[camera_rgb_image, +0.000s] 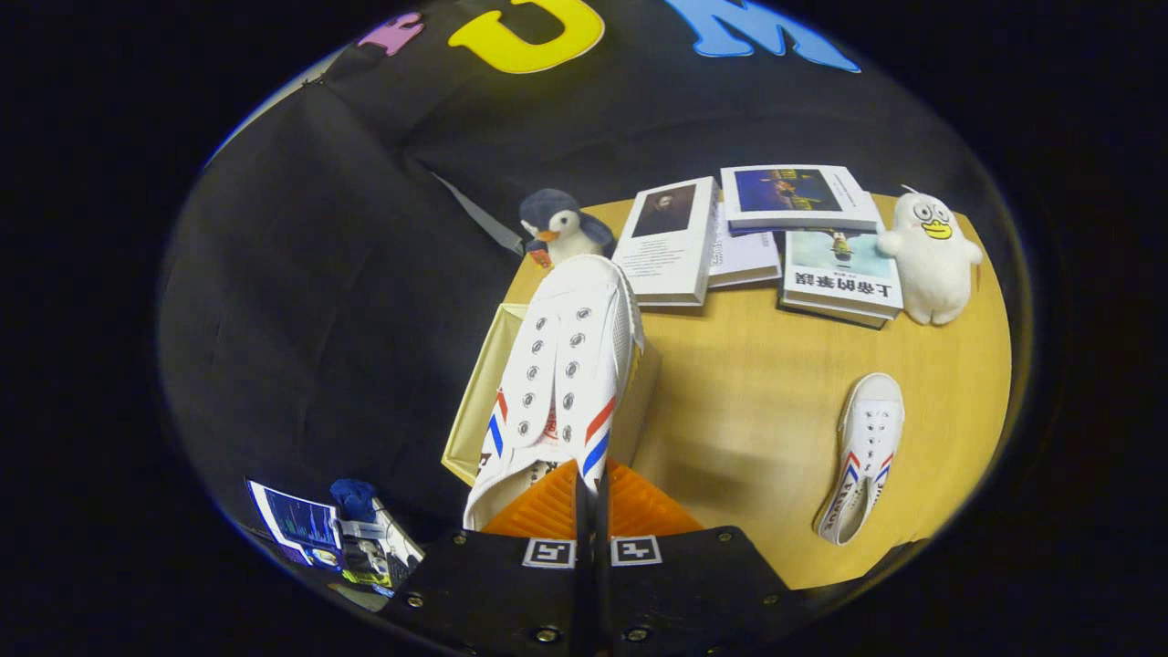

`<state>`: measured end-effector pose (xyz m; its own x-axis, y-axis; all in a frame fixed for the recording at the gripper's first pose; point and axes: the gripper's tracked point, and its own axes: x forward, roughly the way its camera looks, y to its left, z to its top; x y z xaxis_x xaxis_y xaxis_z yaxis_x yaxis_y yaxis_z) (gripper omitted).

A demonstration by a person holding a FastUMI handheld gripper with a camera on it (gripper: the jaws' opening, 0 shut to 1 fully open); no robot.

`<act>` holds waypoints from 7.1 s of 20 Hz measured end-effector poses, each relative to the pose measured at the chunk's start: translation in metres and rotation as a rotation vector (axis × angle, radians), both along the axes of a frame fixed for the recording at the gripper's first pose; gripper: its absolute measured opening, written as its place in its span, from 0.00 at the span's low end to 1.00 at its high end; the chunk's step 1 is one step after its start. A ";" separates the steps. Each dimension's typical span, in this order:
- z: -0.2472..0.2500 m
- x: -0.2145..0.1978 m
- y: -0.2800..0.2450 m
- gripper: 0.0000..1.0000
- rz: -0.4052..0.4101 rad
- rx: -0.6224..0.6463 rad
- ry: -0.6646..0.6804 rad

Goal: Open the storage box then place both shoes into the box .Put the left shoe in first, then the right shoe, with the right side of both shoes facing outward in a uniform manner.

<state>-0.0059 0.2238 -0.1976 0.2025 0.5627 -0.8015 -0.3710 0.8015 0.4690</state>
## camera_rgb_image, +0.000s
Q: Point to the penguin plush toy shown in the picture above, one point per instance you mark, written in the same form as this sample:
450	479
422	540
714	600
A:
561	228

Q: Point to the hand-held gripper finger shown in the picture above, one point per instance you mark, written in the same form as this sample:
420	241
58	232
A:
604	584
581	584

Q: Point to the blue night photo book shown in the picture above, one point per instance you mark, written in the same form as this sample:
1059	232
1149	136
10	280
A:
785	192

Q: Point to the dark thick book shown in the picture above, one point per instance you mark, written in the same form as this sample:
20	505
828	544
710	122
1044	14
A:
835	316

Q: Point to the blue cloth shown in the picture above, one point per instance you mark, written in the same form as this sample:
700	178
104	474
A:
354	497

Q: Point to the white canvas shoe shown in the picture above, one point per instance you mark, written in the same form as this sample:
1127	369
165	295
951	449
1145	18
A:
566	338
871	429

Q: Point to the computer monitor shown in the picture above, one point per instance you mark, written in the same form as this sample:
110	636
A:
297	520

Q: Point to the white duck plush toy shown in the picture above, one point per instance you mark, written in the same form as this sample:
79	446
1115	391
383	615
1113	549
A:
931	265

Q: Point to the plain white book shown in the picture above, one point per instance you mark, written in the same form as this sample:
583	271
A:
744	255

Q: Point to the beige fabric storage box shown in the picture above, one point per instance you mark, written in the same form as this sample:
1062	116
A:
479	401

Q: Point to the portrait cover book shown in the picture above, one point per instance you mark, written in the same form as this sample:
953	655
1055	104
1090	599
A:
666	255

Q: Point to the pale blue cover book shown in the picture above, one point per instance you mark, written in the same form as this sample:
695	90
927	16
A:
839	274

